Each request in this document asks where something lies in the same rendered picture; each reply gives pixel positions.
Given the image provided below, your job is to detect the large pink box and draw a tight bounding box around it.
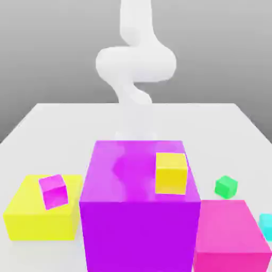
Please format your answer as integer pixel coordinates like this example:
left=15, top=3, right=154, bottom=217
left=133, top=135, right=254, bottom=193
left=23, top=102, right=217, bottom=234
left=192, top=199, right=272, bottom=272

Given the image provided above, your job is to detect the large yellow box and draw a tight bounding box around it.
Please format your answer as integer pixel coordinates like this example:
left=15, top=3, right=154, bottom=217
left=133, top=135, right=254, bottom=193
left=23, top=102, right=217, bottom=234
left=3, top=174, right=83, bottom=242

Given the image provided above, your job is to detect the small cyan cube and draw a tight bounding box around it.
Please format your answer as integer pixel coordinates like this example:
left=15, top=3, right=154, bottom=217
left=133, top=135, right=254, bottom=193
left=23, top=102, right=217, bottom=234
left=258, top=213, right=272, bottom=242

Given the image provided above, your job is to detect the large purple box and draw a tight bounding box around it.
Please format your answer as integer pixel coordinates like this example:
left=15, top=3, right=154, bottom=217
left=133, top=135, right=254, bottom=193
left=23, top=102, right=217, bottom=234
left=79, top=140, right=202, bottom=272

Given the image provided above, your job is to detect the small yellow cube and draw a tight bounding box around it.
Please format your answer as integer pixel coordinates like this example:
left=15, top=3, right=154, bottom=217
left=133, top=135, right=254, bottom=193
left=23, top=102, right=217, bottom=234
left=155, top=152, right=189, bottom=196

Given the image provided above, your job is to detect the small green cube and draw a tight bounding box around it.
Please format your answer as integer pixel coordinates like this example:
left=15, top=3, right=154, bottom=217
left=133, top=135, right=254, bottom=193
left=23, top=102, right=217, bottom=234
left=214, top=175, right=239, bottom=200

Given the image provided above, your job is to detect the small magenta cube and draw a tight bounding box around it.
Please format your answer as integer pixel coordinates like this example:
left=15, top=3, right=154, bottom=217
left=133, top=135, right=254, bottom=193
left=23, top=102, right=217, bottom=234
left=38, top=174, right=69, bottom=210

